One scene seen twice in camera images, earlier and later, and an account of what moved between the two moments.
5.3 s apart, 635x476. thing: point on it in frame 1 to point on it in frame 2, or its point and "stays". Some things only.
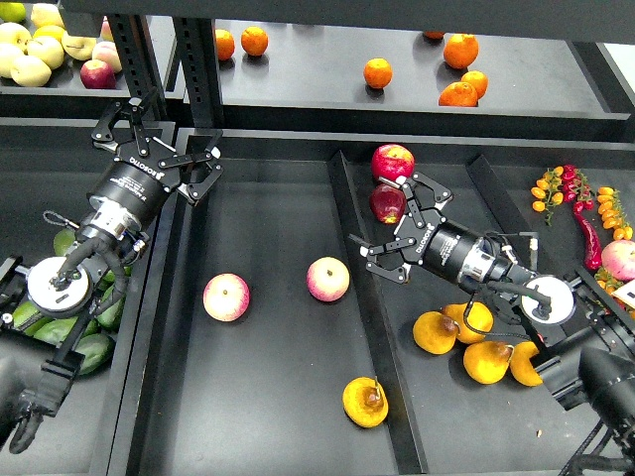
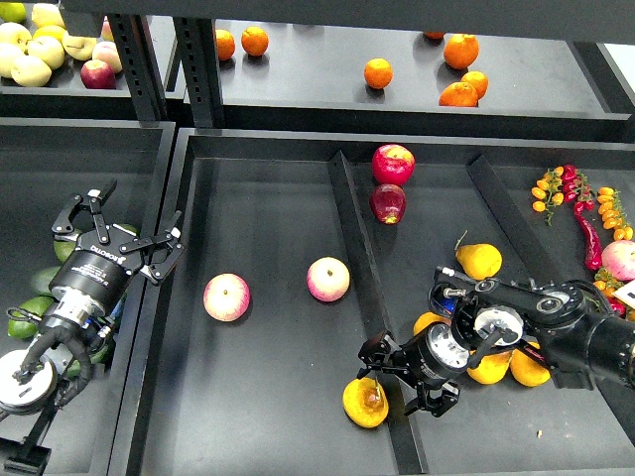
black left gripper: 144,171 to 92,277
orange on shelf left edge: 225,44 stays
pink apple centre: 327,279 stays
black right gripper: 426,237 to 435,356
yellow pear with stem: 365,402 stays
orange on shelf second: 254,41 stays
